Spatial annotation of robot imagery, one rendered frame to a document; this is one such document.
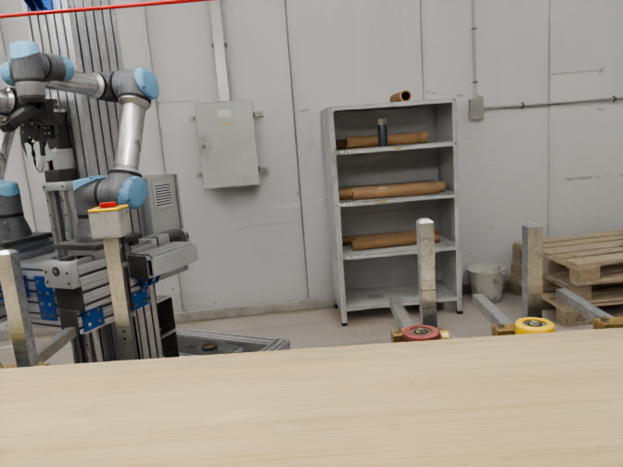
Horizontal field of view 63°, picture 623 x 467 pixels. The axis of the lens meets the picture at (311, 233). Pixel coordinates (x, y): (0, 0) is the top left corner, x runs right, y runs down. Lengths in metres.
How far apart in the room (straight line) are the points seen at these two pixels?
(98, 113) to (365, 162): 2.27
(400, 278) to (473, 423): 3.40
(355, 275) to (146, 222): 2.15
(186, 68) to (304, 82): 0.87
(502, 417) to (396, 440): 0.18
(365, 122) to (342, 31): 0.68
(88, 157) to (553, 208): 3.57
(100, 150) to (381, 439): 1.75
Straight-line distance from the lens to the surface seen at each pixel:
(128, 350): 1.36
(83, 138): 2.24
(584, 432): 0.88
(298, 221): 4.00
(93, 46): 2.33
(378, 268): 4.15
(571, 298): 1.63
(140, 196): 1.93
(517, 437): 0.84
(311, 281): 4.11
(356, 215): 4.03
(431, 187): 3.72
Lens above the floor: 1.34
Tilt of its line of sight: 10 degrees down
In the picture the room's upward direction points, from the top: 4 degrees counter-clockwise
